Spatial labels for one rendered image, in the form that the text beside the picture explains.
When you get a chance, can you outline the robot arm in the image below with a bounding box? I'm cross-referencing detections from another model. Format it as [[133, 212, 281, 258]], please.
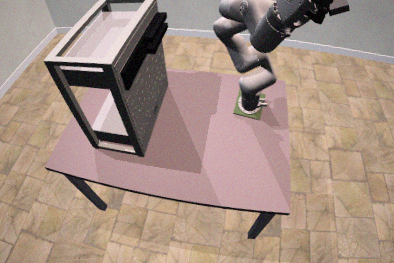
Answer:
[[213, 0, 350, 114]]

